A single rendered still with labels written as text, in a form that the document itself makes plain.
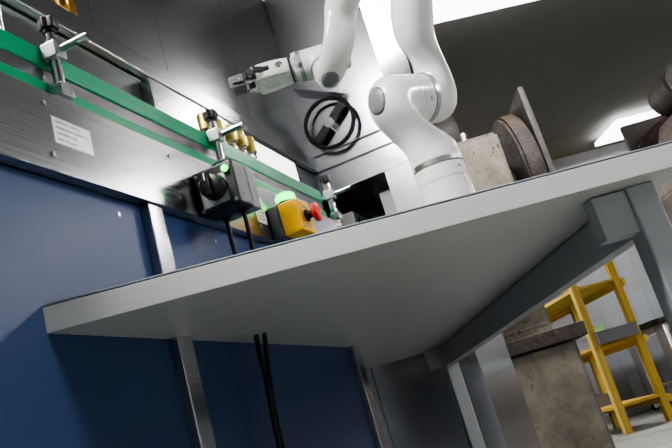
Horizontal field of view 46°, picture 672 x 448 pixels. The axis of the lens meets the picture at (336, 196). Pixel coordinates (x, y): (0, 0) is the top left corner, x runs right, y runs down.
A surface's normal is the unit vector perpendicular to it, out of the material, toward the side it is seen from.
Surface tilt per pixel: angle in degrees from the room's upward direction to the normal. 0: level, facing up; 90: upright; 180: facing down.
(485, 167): 92
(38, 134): 90
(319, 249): 90
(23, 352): 90
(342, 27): 102
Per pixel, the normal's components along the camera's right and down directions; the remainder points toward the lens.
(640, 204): 0.04, -0.33
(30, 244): 0.89, -0.36
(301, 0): -0.36, -0.19
